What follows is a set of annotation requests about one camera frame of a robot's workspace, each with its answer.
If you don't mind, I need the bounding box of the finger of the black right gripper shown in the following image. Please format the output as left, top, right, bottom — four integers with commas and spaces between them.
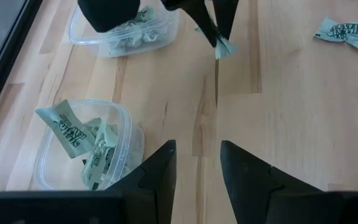
213, 0, 239, 40
181, 0, 219, 48

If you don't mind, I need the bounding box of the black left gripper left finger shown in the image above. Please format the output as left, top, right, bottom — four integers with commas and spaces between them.
107, 139, 178, 224

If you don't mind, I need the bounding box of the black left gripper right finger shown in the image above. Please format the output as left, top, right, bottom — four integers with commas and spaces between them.
219, 139, 323, 224

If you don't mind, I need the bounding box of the green stevia sweetener packet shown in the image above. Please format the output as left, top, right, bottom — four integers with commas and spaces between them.
138, 27, 161, 44
134, 4, 157, 24
107, 29, 139, 57
84, 117, 105, 138
81, 119, 119, 191
194, 26, 239, 60
35, 99, 96, 159
314, 17, 358, 54

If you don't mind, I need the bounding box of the large clear plastic container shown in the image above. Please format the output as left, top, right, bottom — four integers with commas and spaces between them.
68, 0, 180, 58

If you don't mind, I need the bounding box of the small clear plastic container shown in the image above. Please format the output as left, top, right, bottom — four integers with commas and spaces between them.
32, 98, 145, 191

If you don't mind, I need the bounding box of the black aluminium table frame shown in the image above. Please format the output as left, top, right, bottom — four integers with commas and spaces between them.
0, 0, 45, 134

